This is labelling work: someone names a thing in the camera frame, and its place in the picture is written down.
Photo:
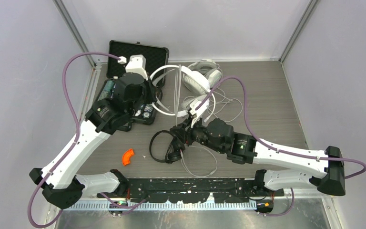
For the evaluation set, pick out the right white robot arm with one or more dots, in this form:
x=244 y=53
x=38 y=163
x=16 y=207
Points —
x=322 y=169

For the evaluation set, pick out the black wired headphones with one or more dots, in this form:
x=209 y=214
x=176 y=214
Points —
x=174 y=151

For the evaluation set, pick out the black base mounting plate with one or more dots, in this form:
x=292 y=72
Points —
x=194 y=190

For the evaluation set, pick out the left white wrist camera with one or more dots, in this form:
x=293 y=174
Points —
x=135 y=64

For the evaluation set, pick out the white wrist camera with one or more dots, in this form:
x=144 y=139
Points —
x=196 y=109
x=135 y=64

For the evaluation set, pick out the aluminium slotted rail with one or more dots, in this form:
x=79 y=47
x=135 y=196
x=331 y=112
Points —
x=102 y=205

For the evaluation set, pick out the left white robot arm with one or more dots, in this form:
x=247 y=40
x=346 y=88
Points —
x=60 y=183

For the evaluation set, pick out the black poker chip case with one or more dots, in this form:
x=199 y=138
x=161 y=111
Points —
x=121 y=84

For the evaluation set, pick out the orange curved plastic piece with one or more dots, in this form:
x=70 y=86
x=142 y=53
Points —
x=126 y=158

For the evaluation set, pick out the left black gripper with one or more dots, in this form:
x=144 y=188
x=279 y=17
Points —
x=151 y=88

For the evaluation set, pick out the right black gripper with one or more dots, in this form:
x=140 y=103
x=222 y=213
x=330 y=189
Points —
x=184 y=131

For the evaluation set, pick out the white headphones at back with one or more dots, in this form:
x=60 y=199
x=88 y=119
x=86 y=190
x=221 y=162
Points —
x=210 y=74

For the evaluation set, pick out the white grey headphones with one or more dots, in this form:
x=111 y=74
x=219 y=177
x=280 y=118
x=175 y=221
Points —
x=181 y=94

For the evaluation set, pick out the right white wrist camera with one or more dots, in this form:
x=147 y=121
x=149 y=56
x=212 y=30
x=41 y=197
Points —
x=196 y=109

